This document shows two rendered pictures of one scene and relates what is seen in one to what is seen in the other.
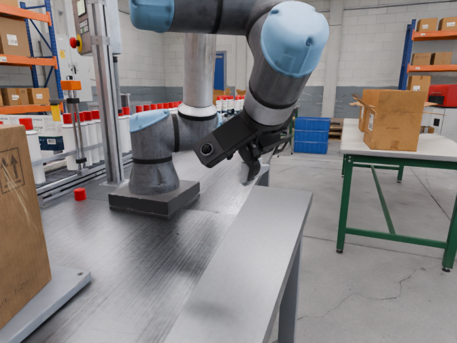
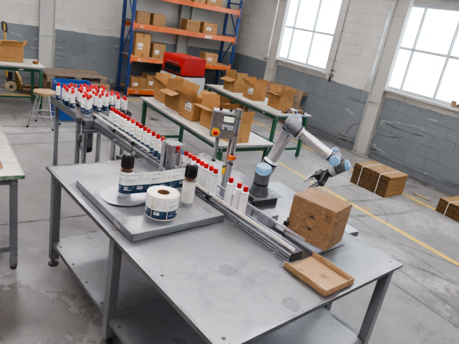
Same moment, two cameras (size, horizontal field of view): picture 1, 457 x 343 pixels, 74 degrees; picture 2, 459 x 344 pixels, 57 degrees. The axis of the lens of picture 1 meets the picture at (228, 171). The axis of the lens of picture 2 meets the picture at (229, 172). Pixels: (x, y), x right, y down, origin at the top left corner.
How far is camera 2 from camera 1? 3.08 m
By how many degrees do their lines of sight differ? 55
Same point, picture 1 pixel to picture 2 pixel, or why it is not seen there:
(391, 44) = not seen: outside the picture
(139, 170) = (264, 189)
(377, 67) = (96, 13)
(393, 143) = (240, 139)
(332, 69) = (48, 8)
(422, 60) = (144, 18)
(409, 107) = (248, 119)
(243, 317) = not seen: hidden behind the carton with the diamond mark
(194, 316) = not seen: hidden behind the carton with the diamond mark
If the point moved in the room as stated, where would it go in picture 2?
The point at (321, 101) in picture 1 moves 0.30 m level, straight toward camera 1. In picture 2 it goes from (36, 45) to (40, 47)
